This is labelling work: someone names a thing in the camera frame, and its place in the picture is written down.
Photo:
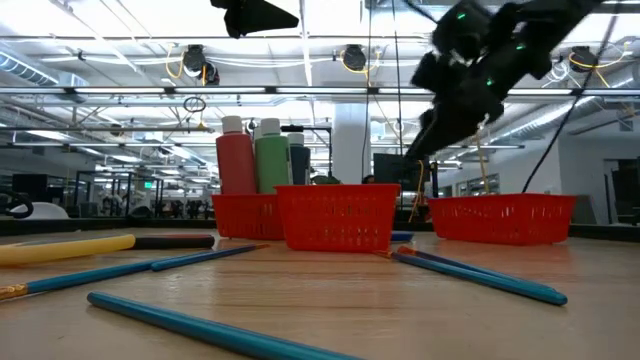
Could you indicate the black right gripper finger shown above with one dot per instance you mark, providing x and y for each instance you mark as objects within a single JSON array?
[{"x": 432, "y": 135}]

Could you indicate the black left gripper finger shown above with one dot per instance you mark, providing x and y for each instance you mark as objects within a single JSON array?
[{"x": 250, "y": 17}]

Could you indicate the red plastic basket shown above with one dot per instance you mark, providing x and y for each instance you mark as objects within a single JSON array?
[
  {"x": 500, "y": 200},
  {"x": 240, "y": 205},
  {"x": 337, "y": 191}
]

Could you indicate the dark blue paint bottle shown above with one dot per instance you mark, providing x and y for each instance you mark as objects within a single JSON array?
[{"x": 300, "y": 165}]

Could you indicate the red paint bottle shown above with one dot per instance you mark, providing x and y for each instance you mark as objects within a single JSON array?
[{"x": 235, "y": 160}]

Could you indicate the green paint bottle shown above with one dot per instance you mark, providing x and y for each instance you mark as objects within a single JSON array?
[{"x": 272, "y": 160}]

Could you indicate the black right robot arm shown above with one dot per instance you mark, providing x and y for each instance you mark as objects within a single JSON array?
[{"x": 540, "y": 30}]

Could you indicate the black background monitor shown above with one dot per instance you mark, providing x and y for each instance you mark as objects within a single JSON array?
[{"x": 400, "y": 172}]

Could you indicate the green potted plant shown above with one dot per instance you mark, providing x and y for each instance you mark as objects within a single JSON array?
[{"x": 325, "y": 180}]

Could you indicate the white rounded object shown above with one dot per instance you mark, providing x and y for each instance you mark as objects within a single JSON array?
[{"x": 47, "y": 211}]

